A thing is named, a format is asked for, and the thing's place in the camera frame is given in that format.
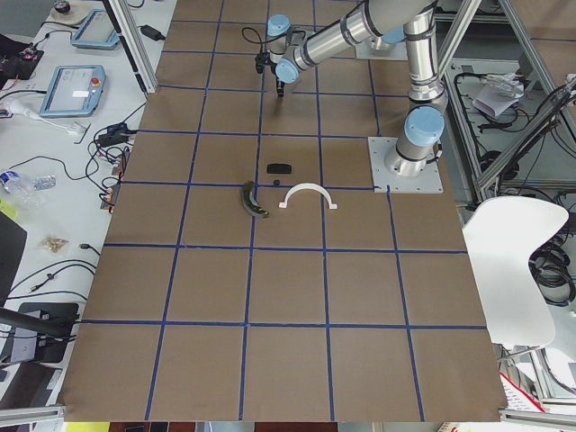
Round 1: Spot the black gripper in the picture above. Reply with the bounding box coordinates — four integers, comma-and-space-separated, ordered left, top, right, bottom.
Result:
275, 77, 286, 98

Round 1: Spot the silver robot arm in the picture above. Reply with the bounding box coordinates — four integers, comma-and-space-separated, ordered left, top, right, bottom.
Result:
265, 1, 444, 104
364, 1, 447, 177

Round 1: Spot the black brake pad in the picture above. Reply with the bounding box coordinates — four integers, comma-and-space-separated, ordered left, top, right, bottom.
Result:
266, 163, 293, 175

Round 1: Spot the olive green brake shoe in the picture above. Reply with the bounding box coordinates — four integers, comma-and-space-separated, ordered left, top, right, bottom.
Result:
240, 181, 270, 219

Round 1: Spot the black power adapter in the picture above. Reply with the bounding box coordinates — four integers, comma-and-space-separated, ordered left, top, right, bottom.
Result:
139, 24, 166, 41

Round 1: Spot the blue teach pendant far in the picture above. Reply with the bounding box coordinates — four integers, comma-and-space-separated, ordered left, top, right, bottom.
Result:
71, 9, 120, 50

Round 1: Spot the blue teach pendant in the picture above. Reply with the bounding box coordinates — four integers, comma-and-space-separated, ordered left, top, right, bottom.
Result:
71, 9, 120, 50
40, 65, 106, 118

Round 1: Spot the blue teach pendant near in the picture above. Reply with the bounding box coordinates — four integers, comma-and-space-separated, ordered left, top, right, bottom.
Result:
40, 65, 106, 118

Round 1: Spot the white plastic chair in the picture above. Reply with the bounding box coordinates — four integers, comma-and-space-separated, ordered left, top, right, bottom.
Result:
463, 195, 568, 347

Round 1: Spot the clear water bottle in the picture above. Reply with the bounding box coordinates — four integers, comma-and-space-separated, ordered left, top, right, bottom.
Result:
1, 169, 52, 210

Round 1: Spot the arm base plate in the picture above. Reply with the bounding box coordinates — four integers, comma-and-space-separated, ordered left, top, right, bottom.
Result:
368, 137, 444, 194
355, 38, 408, 61

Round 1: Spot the white curved plastic bracket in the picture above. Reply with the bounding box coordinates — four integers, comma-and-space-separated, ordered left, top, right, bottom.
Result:
277, 181, 338, 211

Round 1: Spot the aluminium frame post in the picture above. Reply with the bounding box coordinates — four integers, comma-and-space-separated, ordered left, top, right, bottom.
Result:
103, 0, 158, 95

